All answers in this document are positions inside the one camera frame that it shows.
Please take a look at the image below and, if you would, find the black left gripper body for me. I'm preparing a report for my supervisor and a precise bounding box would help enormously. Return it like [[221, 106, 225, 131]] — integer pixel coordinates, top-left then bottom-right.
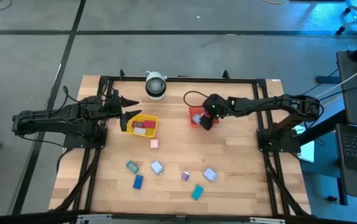
[[103, 90, 126, 121]]

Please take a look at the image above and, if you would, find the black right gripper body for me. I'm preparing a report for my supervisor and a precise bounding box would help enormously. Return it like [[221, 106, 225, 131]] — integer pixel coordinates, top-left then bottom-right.
[[202, 94, 228, 121]]

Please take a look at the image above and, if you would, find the lavender two-prong charger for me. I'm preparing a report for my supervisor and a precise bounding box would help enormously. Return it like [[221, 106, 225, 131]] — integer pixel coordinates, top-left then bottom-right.
[[150, 160, 165, 175], [203, 167, 219, 183]]

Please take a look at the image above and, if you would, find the teal patterned block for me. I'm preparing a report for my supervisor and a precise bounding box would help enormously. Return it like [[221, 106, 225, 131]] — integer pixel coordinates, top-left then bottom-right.
[[125, 160, 140, 175]]

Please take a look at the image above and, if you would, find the blue rectangular box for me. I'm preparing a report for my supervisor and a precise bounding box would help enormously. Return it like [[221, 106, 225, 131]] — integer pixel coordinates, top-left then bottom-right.
[[132, 174, 144, 190]]

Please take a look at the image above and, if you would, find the teal rectangular box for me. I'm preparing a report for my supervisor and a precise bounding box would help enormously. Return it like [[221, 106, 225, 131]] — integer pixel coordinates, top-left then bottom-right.
[[190, 184, 205, 201]]

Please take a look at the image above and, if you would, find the yellow plastic basket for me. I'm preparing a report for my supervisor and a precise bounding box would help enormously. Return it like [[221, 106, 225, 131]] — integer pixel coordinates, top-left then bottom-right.
[[126, 113, 159, 139]]

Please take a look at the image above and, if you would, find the orange plastic basket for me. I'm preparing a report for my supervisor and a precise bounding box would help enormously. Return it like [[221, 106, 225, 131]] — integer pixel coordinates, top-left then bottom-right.
[[188, 106, 220, 128]]

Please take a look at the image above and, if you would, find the black rig strut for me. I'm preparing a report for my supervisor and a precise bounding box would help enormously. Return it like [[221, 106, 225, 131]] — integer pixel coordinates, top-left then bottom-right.
[[296, 108, 350, 147]]

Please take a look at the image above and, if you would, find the black desk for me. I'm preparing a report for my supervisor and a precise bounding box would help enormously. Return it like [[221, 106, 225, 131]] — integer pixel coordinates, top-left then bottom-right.
[[336, 49, 357, 128]]

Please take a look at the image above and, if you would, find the black rig crossbeam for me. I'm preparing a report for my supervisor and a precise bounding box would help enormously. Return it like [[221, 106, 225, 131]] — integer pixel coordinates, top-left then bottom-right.
[[0, 210, 357, 224]]

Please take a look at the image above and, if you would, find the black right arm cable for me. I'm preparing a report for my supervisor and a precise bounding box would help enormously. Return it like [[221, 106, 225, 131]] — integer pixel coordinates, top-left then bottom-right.
[[183, 90, 211, 108]]

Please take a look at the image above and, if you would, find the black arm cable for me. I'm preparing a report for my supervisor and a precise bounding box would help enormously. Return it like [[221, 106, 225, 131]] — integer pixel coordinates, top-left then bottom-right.
[[62, 85, 111, 103], [183, 90, 211, 108]]

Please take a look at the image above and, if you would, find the black table frame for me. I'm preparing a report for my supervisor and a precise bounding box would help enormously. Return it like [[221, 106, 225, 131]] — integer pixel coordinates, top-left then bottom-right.
[[49, 74, 313, 218]]

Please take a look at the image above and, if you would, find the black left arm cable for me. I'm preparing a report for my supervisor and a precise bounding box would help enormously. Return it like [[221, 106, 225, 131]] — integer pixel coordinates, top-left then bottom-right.
[[62, 85, 111, 103]]

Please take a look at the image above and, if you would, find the yellow hanging cable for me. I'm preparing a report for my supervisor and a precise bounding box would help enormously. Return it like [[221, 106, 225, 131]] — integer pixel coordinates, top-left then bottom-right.
[[261, 0, 288, 6]]

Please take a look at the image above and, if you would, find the white hanging cable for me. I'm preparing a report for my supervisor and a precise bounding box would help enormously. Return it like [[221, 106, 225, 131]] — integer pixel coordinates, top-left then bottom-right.
[[313, 60, 357, 99]]

